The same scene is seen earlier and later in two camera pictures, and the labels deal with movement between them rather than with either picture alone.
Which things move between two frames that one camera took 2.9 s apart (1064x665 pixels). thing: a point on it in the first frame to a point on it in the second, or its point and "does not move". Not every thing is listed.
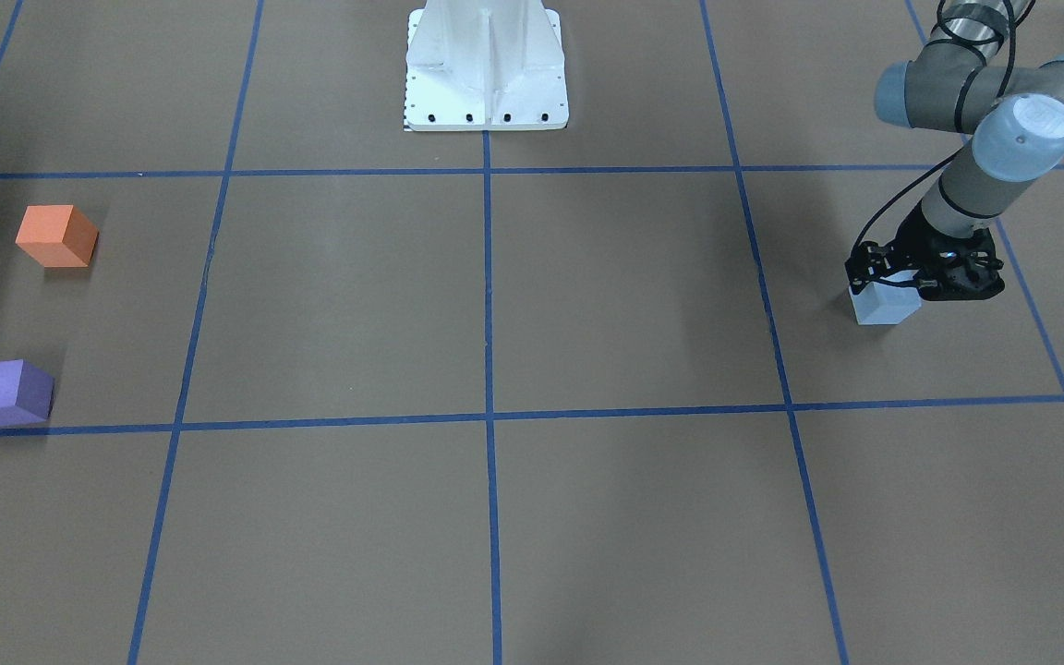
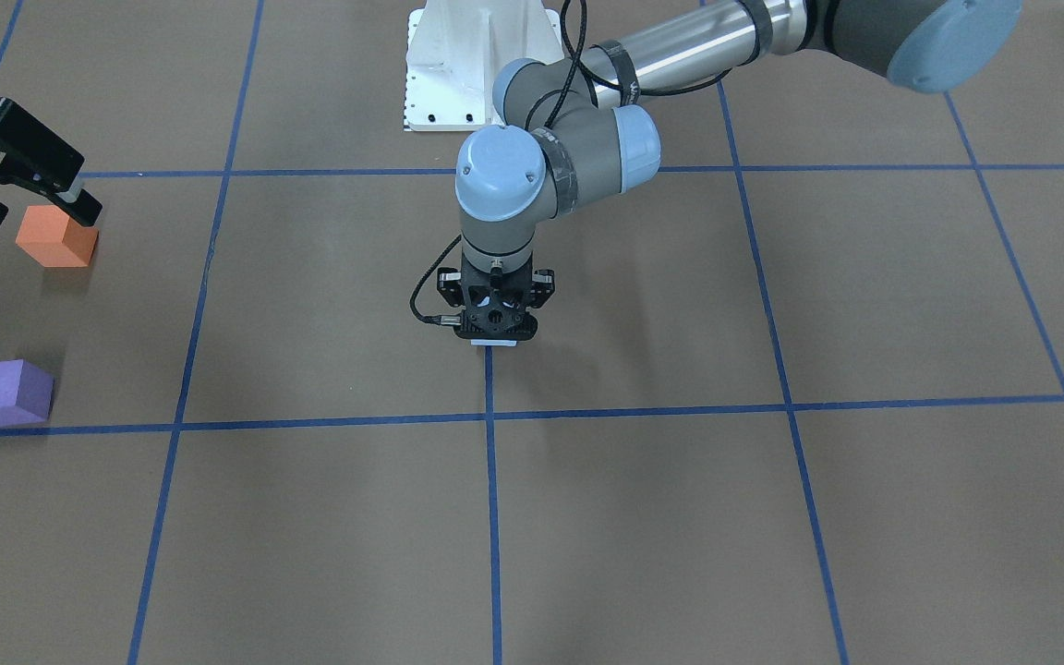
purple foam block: [7, 392] does not move
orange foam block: [56, 235] does not move
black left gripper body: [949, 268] to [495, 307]
